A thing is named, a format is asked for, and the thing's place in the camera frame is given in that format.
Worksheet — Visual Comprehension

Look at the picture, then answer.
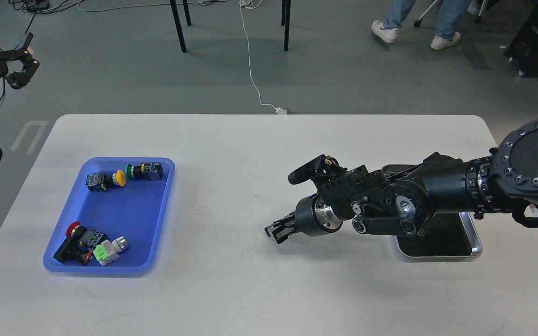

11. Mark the black chair leg right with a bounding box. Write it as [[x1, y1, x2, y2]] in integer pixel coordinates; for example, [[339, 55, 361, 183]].
[[281, 0, 292, 51]]

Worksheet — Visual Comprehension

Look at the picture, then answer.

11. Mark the person in jeans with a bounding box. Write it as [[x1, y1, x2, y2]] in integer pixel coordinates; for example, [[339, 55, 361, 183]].
[[371, 0, 473, 51]]

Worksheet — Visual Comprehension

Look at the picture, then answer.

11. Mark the white green selector switch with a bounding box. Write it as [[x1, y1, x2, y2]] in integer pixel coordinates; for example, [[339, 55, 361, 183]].
[[92, 236, 129, 266]]

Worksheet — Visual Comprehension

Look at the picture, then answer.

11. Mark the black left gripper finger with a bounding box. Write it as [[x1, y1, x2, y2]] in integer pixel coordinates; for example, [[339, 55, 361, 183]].
[[0, 33, 40, 90]]

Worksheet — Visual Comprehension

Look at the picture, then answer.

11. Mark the black floor cable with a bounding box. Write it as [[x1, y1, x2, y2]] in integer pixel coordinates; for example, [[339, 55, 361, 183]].
[[0, 0, 83, 154]]

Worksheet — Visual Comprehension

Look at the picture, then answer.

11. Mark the red emergency stop switch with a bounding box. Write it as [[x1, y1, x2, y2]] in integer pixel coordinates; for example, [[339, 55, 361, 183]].
[[53, 221, 109, 266]]

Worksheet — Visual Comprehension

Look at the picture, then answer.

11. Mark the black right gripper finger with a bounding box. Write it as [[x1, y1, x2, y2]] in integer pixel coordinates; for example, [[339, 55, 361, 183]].
[[272, 211, 295, 228], [265, 224, 297, 244]]

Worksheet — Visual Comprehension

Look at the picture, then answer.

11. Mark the black chair leg left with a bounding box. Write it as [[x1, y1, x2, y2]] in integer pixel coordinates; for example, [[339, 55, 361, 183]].
[[170, 0, 192, 53]]

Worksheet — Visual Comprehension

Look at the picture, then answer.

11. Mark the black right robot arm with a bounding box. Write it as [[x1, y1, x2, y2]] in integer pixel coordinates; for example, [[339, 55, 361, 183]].
[[265, 119, 538, 243]]

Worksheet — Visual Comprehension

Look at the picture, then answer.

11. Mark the green push button switch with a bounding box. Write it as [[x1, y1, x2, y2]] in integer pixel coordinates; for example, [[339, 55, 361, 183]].
[[124, 161, 163, 181]]

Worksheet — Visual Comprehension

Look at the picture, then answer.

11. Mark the silver metal tray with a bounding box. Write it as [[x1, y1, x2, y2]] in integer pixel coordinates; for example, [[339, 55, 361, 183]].
[[381, 164, 483, 259]]

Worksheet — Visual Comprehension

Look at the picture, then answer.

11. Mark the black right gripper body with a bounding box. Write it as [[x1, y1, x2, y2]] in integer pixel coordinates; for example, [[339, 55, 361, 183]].
[[294, 194, 343, 238]]

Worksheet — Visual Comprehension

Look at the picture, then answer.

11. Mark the yellow push button switch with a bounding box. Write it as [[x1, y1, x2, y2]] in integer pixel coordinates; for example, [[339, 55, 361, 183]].
[[85, 170, 127, 192]]

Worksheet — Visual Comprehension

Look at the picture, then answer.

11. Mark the black chair leg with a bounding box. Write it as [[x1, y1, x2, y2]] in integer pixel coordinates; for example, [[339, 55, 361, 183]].
[[170, 0, 192, 53], [281, 0, 292, 51]]

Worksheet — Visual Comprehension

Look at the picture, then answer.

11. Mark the blue plastic tray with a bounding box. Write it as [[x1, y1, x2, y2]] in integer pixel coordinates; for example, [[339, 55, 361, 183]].
[[43, 157, 175, 276]]

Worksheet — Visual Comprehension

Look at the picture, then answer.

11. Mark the white cable with charger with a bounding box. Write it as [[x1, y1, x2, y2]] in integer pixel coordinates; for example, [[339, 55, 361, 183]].
[[240, 0, 289, 115]]

